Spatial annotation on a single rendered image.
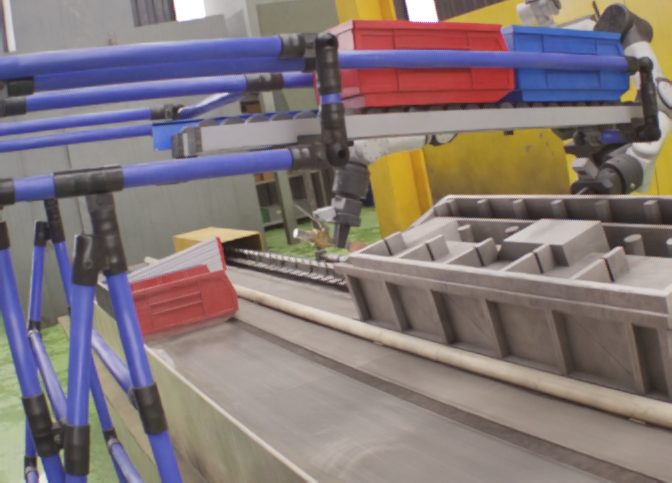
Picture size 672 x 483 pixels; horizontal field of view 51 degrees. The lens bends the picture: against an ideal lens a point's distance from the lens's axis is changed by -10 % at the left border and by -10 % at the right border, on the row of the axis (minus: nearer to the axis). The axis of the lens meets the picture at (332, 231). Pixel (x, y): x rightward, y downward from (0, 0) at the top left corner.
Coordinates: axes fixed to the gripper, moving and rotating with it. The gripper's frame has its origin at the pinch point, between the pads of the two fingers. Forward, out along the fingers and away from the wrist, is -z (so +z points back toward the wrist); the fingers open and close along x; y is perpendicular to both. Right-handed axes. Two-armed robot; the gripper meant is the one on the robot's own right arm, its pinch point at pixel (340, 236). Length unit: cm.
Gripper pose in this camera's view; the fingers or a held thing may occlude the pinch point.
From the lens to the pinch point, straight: 199.8
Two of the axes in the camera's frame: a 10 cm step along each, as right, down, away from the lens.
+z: 2.1, -9.8, 0.6
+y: 8.8, 2.1, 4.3
